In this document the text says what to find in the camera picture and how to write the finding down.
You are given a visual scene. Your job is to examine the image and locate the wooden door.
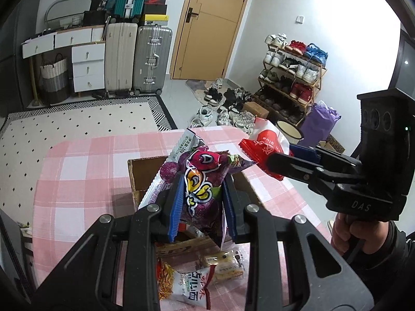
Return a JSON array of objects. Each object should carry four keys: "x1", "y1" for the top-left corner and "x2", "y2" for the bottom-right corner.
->
[{"x1": 169, "y1": 0, "x2": 257, "y2": 80}]

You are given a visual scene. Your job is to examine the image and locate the woven grey white basket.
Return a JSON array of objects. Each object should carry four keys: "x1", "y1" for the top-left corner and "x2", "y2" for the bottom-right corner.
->
[{"x1": 39, "y1": 53, "x2": 70, "y2": 104}]

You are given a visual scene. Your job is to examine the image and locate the wooden shoe rack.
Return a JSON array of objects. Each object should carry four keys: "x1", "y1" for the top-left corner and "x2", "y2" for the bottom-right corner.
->
[{"x1": 258, "y1": 34, "x2": 328, "y2": 127}]

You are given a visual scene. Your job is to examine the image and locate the cream bucket dark rim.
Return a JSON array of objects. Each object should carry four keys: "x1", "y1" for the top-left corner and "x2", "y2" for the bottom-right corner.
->
[{"x1": 275, "y1": 120, "x2": 305, "y2": 143}]

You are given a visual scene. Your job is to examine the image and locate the orange white noodle snack packet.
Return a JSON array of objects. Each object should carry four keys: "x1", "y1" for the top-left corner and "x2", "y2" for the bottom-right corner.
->
[{"x1": 157, "y1": 261, "x2": 218, "y2": 311}]

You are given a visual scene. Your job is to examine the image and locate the pink checked tablecloth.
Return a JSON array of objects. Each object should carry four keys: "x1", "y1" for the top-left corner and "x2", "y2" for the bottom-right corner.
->
[{"x1": 32, "y1": 126, "x2": 334, "y2": 311}]

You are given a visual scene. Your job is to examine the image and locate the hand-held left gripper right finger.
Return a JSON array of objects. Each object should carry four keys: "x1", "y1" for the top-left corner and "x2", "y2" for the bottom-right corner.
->
[{"x1": 221, "y1": 173, "x2": 377, "y2": 311}]

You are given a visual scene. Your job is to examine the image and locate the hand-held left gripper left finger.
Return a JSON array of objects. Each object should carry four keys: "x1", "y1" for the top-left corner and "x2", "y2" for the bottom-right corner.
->
[{"x1": 31, "y1": 172, "x2": 187, "y2": 311}]

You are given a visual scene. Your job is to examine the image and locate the person's right forearm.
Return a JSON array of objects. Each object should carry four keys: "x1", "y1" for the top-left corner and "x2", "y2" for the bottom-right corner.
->
[{"x1": 347, "y1": 220, "x2": 415, "y2": 302}]

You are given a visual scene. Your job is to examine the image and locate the pile of loose shoes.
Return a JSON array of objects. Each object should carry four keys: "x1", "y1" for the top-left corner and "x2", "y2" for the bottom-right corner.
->
[{"x1": 190, "y1": 78, "x2": 260, "y2": 128}]

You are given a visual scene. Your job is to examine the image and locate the person's right hand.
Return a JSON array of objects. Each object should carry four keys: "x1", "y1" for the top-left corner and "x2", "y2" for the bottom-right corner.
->
[{"x1": 331, "y1": 214, "x2": 366, "y2": 262}]

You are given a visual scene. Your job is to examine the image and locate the grey fluffy floor mat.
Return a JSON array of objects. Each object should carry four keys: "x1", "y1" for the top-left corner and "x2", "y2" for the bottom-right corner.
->
[{"x1": 185, "y1": 78, "x2": 224, "y2": 99}]

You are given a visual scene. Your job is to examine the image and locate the purple bag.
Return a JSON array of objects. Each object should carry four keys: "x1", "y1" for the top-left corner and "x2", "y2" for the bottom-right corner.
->
[{"x1": 296, "y1": 101, "x2": 342, "y2": 148}]

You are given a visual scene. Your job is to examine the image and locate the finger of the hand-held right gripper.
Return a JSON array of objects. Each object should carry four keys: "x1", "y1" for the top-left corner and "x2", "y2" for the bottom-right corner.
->
[
  {"x1": 266, "y1": 152, "x2": 338, "y2": 199},
  {"x1": 289, "y1": 145, "x2": 362, "y2": 182}
]

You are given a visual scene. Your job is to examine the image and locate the beige pastry packet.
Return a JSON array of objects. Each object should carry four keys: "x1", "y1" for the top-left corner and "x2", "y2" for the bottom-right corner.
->
[{"x1": 203, "y1": 249, "x2": 245, "y2": 282}]

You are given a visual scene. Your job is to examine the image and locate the rows of shelved sneakers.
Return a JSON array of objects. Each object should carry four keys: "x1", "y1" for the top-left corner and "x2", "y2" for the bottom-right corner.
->
[{"x1": 259, "y1": 33, "x2": 328, "y2": 124}]

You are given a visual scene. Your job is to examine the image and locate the white drawer dresser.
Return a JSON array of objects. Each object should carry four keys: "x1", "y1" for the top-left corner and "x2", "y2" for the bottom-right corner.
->
[{"x1": 22, "y1": 26, "x2": 107, "y2": 96}]

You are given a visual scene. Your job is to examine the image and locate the purple silver snack packet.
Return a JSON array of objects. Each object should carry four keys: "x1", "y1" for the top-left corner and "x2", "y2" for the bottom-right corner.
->
[{"x1": 139, "y1": 128, "x2": 257, "y2": 253}]

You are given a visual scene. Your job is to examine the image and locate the beige suitcase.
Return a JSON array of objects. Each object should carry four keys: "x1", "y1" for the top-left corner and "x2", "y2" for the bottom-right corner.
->
[{"x1": 104, "y1": 22, "x2": 138, "y2": 95}]

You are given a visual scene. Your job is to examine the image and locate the white rug black diamonds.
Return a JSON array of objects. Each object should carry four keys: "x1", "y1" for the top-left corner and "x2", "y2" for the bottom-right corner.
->
[{"x1": 0, "y1": 95, "x2": 178, "y2": 221}]

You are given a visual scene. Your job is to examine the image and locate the red white snack packet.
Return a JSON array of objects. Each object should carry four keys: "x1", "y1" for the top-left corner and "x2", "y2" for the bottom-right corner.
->
[{"x1": 239, "y1": 118, "x2": 294, "y2": 172}]

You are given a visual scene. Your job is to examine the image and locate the brown patterned box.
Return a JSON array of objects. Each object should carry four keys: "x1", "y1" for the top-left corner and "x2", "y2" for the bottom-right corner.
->
[{"x1": 326, "y1": 134, "x2": 346, "y2": 153}]

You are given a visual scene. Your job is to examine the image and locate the small brown cardboard box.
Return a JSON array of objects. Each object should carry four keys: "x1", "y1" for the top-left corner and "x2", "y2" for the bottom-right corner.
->
[{"x1": 243, "y1": 101, "x2": 270, "y2": 120}]

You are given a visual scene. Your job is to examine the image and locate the arched silver frame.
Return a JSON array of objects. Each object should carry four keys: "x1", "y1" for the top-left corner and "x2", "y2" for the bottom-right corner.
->
[{"x1": 45, "y1": 0, "x2": 93, "y2": 30}]

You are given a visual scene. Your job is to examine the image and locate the silver suitcase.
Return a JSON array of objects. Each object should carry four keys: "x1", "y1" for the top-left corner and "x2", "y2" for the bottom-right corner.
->
[{"x1": 131, "y1": 24, "x2": 173, "y2": 96}]

